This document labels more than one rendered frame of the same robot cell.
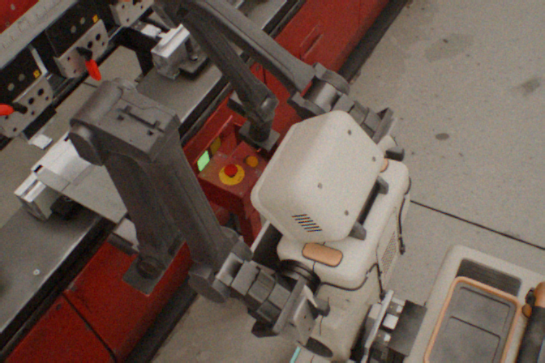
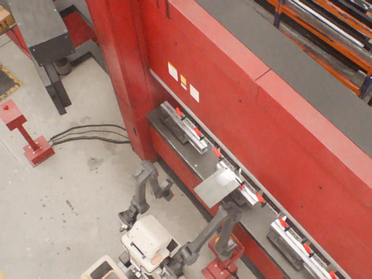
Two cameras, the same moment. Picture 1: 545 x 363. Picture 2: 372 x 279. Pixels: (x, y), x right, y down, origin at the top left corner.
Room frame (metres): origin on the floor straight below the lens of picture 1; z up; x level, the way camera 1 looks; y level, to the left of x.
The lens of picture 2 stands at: (1.12, -0.73, 3.93)
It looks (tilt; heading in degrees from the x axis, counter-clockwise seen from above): 62 degrees down; 107
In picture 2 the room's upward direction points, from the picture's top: 4 degrees counter-clockwise
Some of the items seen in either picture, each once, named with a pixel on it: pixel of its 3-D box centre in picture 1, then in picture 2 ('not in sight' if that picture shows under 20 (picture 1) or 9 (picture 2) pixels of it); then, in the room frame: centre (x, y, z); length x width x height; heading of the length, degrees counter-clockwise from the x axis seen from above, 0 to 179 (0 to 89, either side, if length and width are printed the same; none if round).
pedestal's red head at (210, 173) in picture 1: (238, 167); (225, 247); (1.10, 0.09, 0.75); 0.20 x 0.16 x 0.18; 142
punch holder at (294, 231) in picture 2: not in sight; (298, 226); (1.50, 0.18, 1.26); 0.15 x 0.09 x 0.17; 142
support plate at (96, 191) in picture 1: (100, 174); (216, 187); (0.96, 0.42, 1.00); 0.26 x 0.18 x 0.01; 52
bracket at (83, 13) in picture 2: not in sight; (76, 20); (-0.14, 1.12, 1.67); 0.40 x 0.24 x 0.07; 142
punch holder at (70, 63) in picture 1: (66, 32); (252, 178); (1.18, 0.43, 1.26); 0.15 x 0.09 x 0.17; 142
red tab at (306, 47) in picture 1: (311, 41); not in sight; (1.76, -0.22, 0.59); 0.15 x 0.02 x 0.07; 142
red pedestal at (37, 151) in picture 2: not in sight; (24, 133); (-0.85, 0.78, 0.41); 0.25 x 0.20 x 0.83; 52
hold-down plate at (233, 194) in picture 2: (96, 172); (228, 189); (1.04, 0.46, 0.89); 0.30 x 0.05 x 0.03; 142
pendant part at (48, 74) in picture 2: not in sight; (50, 75); (-0.30, 0.82, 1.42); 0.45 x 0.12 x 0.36; 131
